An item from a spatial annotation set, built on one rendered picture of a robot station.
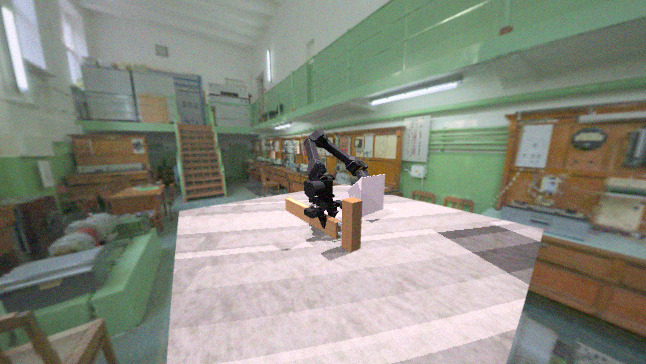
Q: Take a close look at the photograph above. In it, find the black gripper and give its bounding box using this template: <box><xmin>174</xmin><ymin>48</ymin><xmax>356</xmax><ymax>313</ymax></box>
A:
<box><xmin>304</xmin><ymin>192</ymin><xmax>342</xmax><ymax>229</ymax></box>

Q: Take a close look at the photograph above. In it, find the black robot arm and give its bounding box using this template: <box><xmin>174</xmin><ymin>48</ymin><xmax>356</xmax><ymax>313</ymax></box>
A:
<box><xmin>303</xmin><ymin>129</ymin><xmax>370</xmax><ymax>206</ymax></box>

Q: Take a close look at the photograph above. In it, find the light brown wooden board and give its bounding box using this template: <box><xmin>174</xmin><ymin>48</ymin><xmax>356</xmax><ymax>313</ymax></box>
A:
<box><xmin>285</xmin><ymin>197</ymin><xmax>342</xmax><ymax>239</ymax></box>

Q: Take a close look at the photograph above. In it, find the wooden post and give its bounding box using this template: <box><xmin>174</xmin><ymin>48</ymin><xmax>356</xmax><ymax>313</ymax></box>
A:
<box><xmin>341</xmin><ymin>197</ymin><xmax>362</xmax><ymax>253</ymax></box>

